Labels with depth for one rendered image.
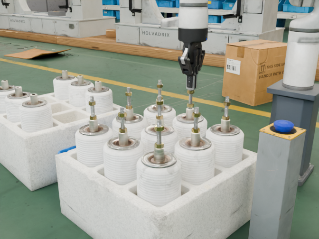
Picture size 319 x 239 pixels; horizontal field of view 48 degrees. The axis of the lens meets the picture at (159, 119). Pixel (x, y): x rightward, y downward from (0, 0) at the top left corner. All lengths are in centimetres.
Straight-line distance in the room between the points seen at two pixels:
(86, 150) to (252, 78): 121
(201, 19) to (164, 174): 39
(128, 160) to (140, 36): 264
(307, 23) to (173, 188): 63
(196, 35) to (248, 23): 200
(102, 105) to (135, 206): 58
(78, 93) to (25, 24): 341
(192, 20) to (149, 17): 262
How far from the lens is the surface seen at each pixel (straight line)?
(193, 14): 90
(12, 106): 126
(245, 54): 195
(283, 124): 77
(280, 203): 82
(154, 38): 329
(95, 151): 90
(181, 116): 100
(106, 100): 126
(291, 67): 116
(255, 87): 193
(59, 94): 147
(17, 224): 106
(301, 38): 114
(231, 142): 89
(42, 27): 445
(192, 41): 90
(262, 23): 285
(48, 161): 118
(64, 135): 117
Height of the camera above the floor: 59
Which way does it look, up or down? 20 degrees down
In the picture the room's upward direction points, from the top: straight up
